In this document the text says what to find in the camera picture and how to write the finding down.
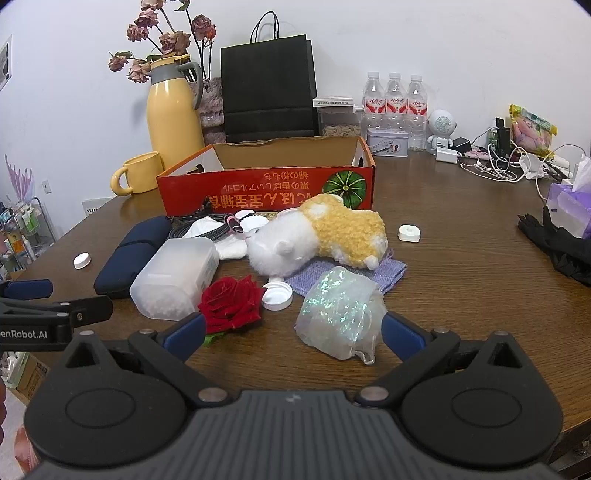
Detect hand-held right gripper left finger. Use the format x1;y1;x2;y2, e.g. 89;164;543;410
65;312;232;409

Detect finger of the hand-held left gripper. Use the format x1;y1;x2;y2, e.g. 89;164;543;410
0;279;54;301
0;295;114;326

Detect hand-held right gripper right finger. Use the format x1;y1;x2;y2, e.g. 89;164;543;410
355;311;528;409

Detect red rose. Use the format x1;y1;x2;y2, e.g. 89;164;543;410
198;274;266;347

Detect translucent bead container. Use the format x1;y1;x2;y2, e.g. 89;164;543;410
129;237;220;321

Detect iridescent clear plastic bag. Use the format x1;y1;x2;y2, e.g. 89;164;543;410
295;265;389;365

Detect navy blue case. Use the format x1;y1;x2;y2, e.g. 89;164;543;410
93;215;174;300

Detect white tissue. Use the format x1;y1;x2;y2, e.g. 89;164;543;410
182;217;250;260

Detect purple knit cloth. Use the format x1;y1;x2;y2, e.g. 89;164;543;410
284;256;408;298

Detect braided grey cable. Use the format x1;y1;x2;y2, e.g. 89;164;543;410
168;210;245;241

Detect yellow white plush dog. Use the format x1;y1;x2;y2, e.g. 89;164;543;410
247;194;389;280

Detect black plug cable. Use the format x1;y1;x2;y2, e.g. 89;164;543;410
173;196;218;220

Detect red cardboard box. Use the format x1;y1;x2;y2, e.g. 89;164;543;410
156;136;376;217

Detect cardboard carton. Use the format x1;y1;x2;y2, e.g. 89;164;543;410
7;351;49;402

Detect yellow mug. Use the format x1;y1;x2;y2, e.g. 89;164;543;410
111;151;166;197

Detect black gloves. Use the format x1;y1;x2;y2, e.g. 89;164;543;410
517;205;591;287

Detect grey metal tin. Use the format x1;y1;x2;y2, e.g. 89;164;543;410
367;128;409;158

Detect yellow thermos jug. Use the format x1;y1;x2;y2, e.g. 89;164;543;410
146;54;206;169

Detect purple tissue pack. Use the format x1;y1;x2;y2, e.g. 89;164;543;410
547;154;591;238

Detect white robot figure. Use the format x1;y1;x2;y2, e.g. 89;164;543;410
426;109;455;154

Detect fuzzy purple vase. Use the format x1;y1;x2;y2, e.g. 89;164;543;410
196;78;227;146

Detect clear seed container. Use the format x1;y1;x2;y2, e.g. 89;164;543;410
313;97;363;138

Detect black upright device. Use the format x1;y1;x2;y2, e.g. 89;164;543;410
496;117;513;158

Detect clear water bottle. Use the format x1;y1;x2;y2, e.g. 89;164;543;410
361;71;387;134
406;75;429;152
384;72;409;132

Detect black paper bag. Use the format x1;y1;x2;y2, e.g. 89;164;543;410
220;11;319;143

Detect dried pink roses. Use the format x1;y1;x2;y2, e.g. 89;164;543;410
108;0;218;84

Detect wire storage rack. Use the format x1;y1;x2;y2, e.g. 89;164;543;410
0;196;56;280

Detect purple flower wall sticker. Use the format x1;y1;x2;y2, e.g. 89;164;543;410
4;154;35;204

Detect white tangled cables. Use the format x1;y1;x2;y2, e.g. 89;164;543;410
459;138;550;183

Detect wall poster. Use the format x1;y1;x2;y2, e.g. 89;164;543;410
0;34;12;93

